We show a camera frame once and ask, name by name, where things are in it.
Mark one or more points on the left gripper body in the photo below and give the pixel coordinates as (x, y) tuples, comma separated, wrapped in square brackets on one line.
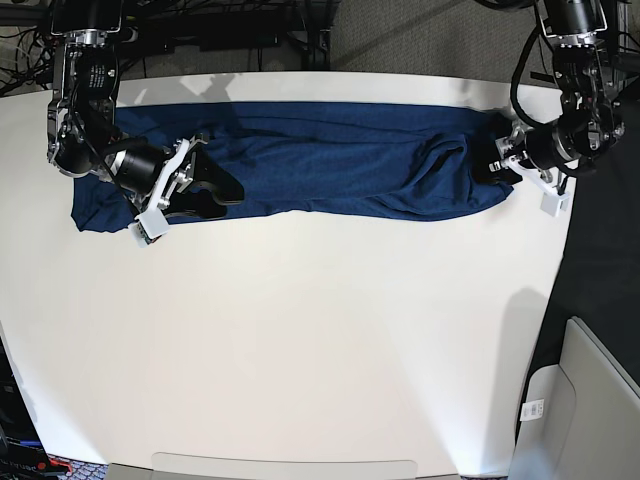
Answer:
[(552, 153)]

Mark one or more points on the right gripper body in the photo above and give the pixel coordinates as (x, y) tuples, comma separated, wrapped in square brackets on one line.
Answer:
[(149, 176)]

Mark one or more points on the blue long-sleeve shirt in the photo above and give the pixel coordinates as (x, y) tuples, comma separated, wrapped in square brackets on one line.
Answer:
[(401, 162)]

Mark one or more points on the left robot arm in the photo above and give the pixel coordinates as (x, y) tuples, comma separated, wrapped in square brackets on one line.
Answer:
[(570, 32)]

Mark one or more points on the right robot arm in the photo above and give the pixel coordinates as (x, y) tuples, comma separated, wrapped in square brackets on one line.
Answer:
[(86, 81)]

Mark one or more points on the white barcode tag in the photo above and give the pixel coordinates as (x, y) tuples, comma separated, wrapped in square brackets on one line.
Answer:
[(532, 410)]

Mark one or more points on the grey plastic bin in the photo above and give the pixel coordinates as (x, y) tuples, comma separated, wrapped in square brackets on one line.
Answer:
[(590, 426)]

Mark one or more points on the black box with label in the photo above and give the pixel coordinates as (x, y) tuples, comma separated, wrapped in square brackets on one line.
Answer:
[(17, 461)]

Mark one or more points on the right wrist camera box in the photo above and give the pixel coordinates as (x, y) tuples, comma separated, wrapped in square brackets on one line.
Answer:
[(148, 226)]

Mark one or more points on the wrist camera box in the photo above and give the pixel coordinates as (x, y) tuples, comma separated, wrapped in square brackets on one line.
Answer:
[(148, 226), (555, 204)]

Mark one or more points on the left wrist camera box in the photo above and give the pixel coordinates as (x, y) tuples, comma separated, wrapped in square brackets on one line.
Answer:
[(555, 204)]

